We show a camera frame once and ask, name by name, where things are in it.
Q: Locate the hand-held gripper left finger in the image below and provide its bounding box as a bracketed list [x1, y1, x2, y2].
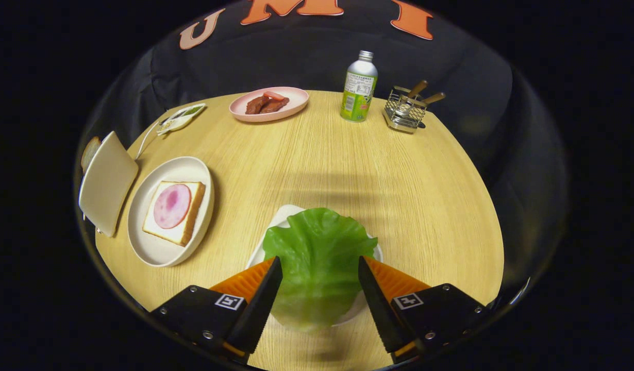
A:
[151, 256, 283, 364]

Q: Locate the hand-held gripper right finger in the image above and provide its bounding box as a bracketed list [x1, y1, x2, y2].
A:
[358, 256, 490, 364]

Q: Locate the green lettuce leaf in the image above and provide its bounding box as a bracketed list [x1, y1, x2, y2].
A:
[262, 208, 378, 333]

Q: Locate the plain white bread slice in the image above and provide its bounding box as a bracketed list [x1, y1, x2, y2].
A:
[81, 136, 101, 173]

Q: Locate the small white plate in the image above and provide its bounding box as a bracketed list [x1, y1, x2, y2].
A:
[246, 204, 383, 325]

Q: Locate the bread slice under ham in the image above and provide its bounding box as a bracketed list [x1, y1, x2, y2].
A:
[142, 181, 206, 247]

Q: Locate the large white round plate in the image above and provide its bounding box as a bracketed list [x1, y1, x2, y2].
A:
[127, 156, 215, 267]

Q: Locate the pink ham slice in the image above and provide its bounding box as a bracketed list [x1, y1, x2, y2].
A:
[153, 184, 192, 229]

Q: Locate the white toaster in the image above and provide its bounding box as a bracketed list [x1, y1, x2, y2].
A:
[78, 131, 140, 238]

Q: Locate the brown meat slice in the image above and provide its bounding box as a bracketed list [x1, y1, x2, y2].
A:
[245, 96, 270, 115]
[260, 98, 290, 114]

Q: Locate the white divided bean dish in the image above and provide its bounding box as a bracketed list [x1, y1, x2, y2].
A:
[157, 103, 207, 136]

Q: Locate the pink plate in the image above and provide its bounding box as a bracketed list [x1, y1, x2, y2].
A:
[229, 87, 310, 123]

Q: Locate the green and silver bottle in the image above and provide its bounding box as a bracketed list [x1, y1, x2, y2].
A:
[340, 50, 378, 123]

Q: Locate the black backdrop cloth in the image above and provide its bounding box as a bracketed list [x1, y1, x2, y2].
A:
[75, 0, 570, 315]

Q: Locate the metal wire basket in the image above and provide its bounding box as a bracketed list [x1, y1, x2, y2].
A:
[383, 86, 427, 134]

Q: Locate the white toaster cable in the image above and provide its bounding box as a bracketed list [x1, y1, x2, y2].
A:
[136, 116, 168, 159]

